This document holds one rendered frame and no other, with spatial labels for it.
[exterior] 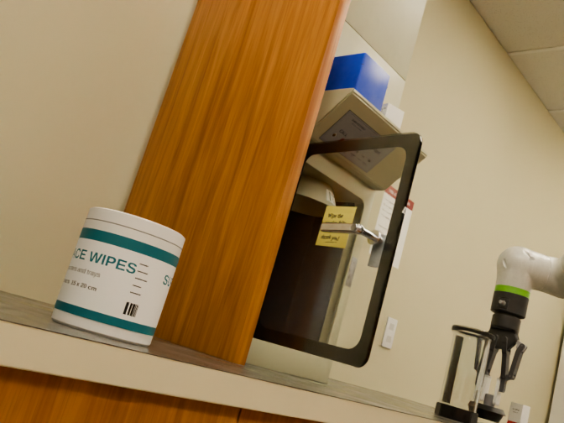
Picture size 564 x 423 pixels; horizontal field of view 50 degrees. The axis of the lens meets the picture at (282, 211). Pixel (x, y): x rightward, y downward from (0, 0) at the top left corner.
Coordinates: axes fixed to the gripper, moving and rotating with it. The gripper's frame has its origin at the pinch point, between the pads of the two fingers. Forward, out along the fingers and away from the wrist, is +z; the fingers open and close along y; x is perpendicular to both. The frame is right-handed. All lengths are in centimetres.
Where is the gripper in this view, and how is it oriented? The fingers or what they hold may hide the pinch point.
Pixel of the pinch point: (491, 390)
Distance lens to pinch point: 178.4
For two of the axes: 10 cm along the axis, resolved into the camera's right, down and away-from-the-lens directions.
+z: -2.8, 9.4, -2.1
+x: 6.3, 3.4, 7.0
